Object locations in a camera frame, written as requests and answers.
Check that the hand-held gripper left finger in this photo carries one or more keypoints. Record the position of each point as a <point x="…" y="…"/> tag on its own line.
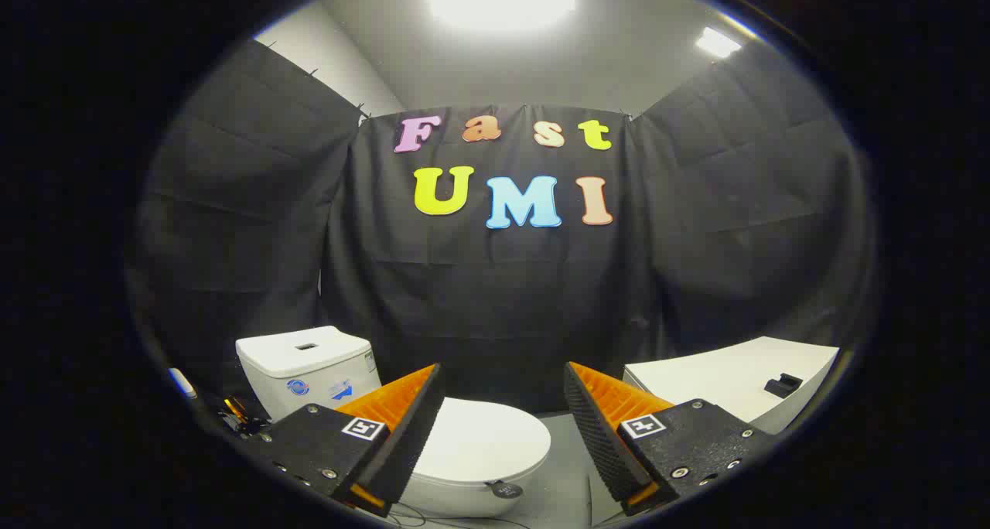
<point x="410" y="444"/>

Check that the white toilet lid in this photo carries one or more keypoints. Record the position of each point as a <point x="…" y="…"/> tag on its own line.
<point x="479" y="440"/>

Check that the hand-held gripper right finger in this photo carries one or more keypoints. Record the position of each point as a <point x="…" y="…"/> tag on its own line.
<point x="599" y="444"/>

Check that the small ceiling light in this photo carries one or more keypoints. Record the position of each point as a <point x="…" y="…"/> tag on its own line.
<point x="717" y="42"/>

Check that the black backdrop cloth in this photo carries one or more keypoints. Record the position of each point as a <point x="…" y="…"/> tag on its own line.
<point x="495" y="297"/>

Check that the yellow and black device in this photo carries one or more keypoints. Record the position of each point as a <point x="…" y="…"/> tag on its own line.
<point x="240" y="417"/>

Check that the white ceramic toilet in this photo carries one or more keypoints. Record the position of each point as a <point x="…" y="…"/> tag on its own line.
<point x="302" y="366"/>

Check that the white and blue object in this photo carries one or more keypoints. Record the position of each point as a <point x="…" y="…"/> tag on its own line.
<point x="182" y="383"/>

